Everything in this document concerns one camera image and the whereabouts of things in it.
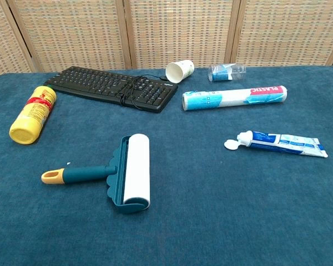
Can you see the white paper cup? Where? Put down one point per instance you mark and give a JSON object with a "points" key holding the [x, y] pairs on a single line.
{"points": [[183, 69]]}

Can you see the plastic wrap roll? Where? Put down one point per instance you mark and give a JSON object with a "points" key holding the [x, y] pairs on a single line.
{"points": [[233, 98]]}

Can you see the yellow bottle with red label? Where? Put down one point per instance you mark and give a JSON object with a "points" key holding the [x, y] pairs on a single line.
{"points": [[33, 116]]}

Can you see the black computer keyboard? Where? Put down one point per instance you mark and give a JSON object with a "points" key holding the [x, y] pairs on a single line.
{"points": [[94, 83]]}

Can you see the teal lint roller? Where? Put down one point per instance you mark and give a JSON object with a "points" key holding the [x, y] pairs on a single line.
{"points": [[136, 171]]}

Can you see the clear plastic bottle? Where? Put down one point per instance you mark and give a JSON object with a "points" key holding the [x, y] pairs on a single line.
{"points": [[219, 73]]}

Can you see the blue and white toothpaste tube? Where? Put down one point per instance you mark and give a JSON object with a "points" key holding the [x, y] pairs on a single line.
{"points": [[288, 144]]}

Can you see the woven wooden folding screen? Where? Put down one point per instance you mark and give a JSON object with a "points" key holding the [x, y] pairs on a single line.
{"points": [[177, 27]]}

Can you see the blue table cloth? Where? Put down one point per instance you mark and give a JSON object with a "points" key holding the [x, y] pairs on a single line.
{"points": [[211, 207]]}

